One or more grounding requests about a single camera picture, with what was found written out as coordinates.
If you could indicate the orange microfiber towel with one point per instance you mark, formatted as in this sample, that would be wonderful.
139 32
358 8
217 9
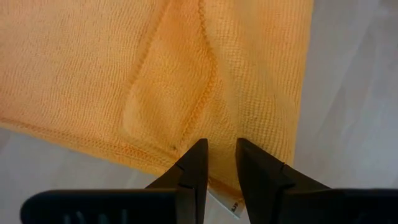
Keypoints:
124 77

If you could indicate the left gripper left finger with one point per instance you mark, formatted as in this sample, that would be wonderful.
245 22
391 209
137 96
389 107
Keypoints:
174 202

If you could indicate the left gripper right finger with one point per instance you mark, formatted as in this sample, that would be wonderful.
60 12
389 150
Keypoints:
280 199

